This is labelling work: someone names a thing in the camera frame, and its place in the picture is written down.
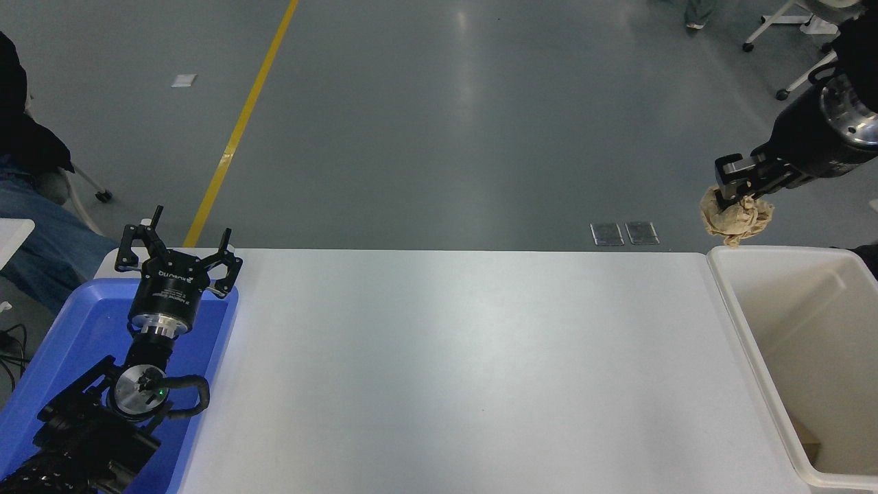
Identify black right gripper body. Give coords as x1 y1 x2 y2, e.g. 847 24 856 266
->
753 88 877 185

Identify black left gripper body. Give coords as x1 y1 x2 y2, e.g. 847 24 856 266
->
129 250 211 325

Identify tan paper ball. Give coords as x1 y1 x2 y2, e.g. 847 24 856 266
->
699 184 775 248

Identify white chair with casters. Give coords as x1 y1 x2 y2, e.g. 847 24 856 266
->
58 163 114 238

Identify blue plastic tray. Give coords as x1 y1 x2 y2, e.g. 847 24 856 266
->
0 278 239 494

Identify seated person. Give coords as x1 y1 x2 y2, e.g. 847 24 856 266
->
0 33 121 318

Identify metal floor plate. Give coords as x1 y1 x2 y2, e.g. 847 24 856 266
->
590 222 626 247
624 220 661 246

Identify small white side table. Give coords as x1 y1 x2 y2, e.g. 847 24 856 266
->
0 218 36 270

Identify standing person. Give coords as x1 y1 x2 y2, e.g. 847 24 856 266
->
684 0 718 30

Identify large pale plastic bin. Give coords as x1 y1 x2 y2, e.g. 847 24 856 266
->
707 246 878 492

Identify black floor cables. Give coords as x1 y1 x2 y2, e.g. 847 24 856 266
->
0 322 29 393

